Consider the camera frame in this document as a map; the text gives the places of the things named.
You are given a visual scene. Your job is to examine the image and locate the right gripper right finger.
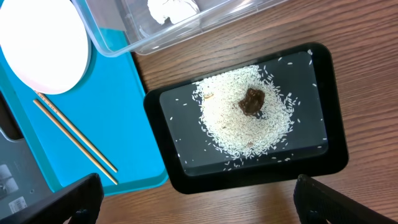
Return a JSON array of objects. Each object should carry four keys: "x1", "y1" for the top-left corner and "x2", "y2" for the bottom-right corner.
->
[{"x1": 294, "y1": 174, "x2": 397, "y2": 224}]

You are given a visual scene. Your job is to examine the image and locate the large white plate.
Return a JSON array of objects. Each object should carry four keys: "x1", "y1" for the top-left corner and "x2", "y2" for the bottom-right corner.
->
[{"x1": 1, "y1": 0, "x2": 91, "y2": 95}]

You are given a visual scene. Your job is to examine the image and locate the clear plastic bin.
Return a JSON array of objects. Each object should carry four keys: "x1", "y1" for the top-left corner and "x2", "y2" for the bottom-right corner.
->
[{"x1": 72, "y1": 0, "x2": 283, "y2": 57}]

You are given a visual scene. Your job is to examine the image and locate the grey dishwasher rack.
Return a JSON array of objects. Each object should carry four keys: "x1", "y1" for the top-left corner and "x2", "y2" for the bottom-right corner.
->
[{"x1": 0, "y1": 93, "x2": 53, "y2": 220}]

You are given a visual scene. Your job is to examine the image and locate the white tissue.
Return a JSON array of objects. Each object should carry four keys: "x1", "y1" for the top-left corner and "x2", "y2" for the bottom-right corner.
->
[{"x1": 147, "y1": 0, "x2": 200, "y2": 25}]

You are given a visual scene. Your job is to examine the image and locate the wooden chopstick left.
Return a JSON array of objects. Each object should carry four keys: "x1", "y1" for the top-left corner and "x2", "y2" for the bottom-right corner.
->
[{"x1": 33, "y1": 99, "x2": 118, "y2": 185}]

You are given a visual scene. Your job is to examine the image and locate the brown food scrap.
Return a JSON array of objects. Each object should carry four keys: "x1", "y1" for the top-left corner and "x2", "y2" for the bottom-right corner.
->
[{"x1": 238, "y1": 88, "x2": 265, "y2": 116}]

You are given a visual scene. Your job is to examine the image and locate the wooden chopstick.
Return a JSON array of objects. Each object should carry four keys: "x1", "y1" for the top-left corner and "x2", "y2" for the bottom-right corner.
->
[
  {"x1": 34, "y1": 90, "x2": 118, "y2": 172},
  {"x1": 33, "y1": 99, "x2": 118, "y2": 185}
]

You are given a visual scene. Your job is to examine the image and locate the wooden chopstick right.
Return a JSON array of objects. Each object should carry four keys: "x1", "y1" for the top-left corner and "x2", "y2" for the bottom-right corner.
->
[{"x1": 34, "y1": 90, "x2": 118, "y2": 172}]

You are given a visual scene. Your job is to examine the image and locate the pile of white rice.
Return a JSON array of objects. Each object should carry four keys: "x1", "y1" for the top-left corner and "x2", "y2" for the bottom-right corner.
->
[{"x1": 169, "y1": 49, "x2": 327, "y2": 172}]

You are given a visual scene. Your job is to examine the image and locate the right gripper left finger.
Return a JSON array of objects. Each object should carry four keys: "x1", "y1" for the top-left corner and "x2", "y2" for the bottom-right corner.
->
[{"x1": 1, "y1": 173, "x2": 104, "y2": 224}]

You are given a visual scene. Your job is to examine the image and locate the teal plastic tray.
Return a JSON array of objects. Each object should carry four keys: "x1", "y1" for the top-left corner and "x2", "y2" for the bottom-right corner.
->
[{"x1": 1, "y1": 49, "x2": 168, "y2": 195}]

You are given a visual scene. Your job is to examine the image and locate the black plastic tray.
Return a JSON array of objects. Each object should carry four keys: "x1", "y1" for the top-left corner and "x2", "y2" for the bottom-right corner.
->
[{"x1": 144, "y1": 42, "x2": 349, "y2": 194}]

